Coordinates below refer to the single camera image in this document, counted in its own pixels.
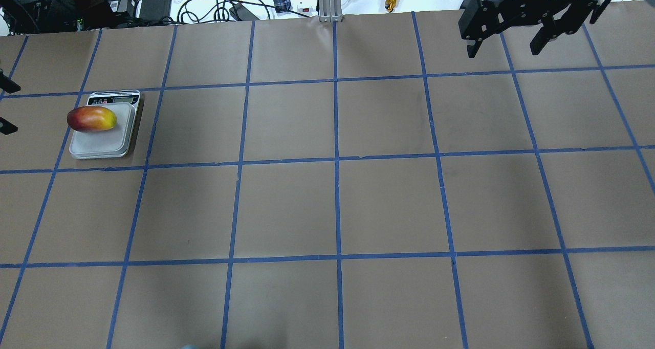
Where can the aluminium frame post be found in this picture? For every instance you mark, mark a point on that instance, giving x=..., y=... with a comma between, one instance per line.
x=329, y=11

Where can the small blue black box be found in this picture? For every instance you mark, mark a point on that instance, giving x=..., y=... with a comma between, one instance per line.
x=282, y=6

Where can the digital kitchen scale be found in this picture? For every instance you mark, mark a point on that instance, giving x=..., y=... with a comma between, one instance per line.
x=113, y=143

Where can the black power adapter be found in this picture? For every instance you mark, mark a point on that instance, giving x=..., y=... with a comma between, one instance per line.
x=154, y=10

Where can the red yellow mango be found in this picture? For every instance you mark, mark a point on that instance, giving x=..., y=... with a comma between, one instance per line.
x=91, y=119

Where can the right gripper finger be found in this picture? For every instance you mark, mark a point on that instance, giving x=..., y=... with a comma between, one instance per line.
x=555, y=31
x=478, y=21

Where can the white red switch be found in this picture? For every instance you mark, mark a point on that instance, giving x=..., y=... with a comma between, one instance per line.
x=305, y=9

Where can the black electronics pile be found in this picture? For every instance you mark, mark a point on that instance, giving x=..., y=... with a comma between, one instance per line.
x=54, y=16

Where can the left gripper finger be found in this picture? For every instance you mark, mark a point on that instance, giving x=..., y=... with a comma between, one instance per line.
x=6, y=127
x=7, y=85

